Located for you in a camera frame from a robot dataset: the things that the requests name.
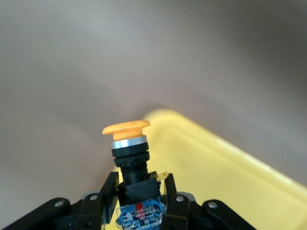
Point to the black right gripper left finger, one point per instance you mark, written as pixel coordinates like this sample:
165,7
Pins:
110,196

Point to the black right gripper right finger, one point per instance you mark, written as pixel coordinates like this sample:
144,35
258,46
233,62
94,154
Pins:
170,189

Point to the yellow mushroom push button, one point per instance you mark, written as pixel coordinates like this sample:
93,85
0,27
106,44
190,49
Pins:
130,153

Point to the yellow plastic tray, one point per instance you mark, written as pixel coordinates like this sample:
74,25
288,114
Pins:
227,179

